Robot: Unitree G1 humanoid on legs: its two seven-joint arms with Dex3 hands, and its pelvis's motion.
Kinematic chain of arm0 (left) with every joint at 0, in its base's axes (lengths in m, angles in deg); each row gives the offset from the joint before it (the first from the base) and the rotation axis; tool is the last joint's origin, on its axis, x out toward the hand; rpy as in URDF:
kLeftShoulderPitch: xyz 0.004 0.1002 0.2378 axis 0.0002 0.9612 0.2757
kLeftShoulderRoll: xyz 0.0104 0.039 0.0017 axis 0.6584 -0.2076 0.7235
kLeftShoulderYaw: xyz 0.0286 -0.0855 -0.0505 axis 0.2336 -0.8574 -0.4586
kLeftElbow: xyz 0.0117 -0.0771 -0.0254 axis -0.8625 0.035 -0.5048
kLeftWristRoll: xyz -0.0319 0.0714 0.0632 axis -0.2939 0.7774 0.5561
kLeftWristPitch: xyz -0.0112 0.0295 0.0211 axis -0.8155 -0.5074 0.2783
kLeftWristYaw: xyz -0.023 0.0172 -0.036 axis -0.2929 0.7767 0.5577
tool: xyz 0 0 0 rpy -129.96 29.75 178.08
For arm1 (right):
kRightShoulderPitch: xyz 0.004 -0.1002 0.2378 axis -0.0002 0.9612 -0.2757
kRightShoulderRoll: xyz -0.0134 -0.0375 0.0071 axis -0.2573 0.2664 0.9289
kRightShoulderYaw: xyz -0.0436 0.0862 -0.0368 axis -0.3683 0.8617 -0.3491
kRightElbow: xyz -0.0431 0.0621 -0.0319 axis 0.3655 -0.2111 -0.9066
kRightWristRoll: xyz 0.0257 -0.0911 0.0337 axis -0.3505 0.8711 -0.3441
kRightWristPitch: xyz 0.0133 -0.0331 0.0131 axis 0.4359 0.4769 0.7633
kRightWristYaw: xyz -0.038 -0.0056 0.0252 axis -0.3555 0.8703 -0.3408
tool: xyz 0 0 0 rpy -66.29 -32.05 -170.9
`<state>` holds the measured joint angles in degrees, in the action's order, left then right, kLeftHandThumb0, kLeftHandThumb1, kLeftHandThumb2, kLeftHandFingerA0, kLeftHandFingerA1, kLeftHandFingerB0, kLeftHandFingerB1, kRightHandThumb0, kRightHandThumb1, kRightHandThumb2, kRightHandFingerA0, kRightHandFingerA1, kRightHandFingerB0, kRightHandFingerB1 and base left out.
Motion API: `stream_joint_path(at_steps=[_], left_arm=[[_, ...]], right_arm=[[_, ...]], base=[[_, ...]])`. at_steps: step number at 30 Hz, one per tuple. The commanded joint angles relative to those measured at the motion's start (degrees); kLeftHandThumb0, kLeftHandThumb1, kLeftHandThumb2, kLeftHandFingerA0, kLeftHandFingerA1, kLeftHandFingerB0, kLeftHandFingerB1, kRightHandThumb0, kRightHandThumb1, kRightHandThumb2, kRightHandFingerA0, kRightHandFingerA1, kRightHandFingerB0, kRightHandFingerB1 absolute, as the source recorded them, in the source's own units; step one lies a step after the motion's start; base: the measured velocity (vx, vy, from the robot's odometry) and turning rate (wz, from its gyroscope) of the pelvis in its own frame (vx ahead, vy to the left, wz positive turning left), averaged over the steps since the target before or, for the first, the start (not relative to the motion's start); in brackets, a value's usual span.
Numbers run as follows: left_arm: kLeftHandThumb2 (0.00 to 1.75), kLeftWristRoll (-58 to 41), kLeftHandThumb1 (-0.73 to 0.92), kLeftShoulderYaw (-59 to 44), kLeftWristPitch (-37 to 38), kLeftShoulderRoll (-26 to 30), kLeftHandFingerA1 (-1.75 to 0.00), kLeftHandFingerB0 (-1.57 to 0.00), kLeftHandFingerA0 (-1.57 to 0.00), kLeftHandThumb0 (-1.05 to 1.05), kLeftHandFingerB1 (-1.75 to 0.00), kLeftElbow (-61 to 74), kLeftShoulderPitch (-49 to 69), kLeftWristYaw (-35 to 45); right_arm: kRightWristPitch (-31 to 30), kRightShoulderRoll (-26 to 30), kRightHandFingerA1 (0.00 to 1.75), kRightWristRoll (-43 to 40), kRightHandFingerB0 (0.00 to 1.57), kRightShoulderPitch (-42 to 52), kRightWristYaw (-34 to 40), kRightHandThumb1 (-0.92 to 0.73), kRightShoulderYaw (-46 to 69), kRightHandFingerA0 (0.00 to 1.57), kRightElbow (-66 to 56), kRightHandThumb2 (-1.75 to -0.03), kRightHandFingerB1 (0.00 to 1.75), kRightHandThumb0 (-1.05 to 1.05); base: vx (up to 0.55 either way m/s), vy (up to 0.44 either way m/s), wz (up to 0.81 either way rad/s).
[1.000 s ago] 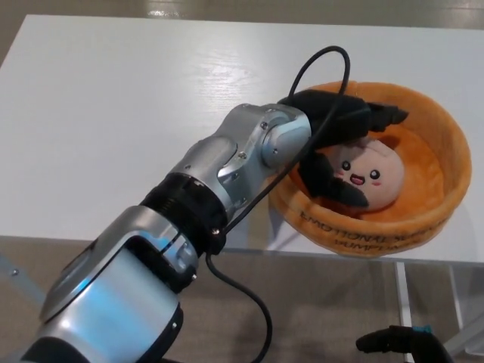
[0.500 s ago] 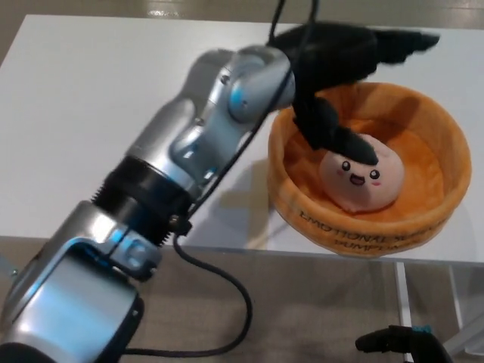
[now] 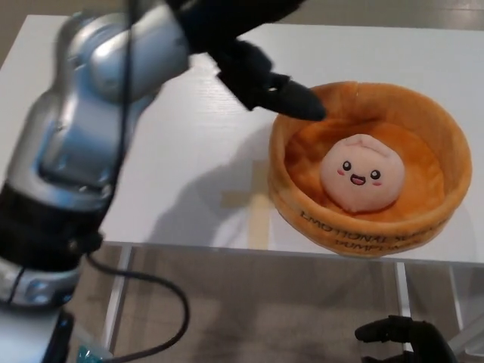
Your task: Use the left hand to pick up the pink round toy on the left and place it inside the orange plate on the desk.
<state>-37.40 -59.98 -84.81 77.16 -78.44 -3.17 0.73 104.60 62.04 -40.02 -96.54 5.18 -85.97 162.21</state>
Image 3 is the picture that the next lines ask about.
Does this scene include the orange plush round basket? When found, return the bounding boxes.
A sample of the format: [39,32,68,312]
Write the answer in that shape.
[267,80,474,262]

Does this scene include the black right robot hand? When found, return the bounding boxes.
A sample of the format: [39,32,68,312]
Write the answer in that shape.
[354,315,455,363]

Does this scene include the white table leg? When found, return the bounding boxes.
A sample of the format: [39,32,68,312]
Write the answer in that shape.
[395,262,414,319]
[448,264,465,330]
[103,244,134,353]

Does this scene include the pink round plush toy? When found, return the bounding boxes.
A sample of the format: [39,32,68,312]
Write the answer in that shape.
[320,135,407,216]

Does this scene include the beige masking tape cross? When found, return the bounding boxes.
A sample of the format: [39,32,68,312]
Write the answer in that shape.
[221,160,271,251]

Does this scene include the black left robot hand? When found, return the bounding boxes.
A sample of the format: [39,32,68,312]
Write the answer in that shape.
[166,0,328,123]

